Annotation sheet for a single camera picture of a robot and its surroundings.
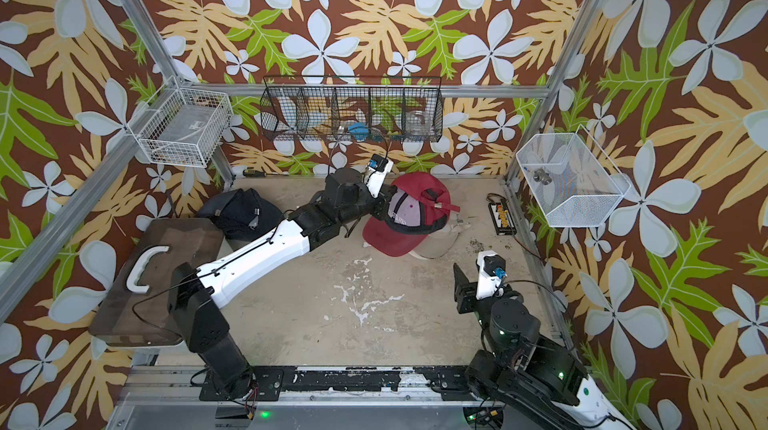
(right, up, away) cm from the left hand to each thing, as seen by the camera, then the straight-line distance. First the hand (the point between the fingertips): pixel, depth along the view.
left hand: (397, 184), depth 74 cm
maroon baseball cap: (+7, -5, +11) cm, 14 cm away
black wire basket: (-14, +27, +23) cm, 38 cm away
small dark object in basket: (+42, +3, +10) cm, 43 cm away
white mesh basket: (+50, +1, +8) cm, 51 cm away
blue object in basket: (-11, +20, +22) cm, 32 cm away
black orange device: (+39, -10, +31) cm, 51 cm away
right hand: (+14, -18, -9) cm, 25 cm away
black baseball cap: (-53, -8, +27) cm, 60 cm away
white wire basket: (-62, +18, +12) cm, 66 cm away
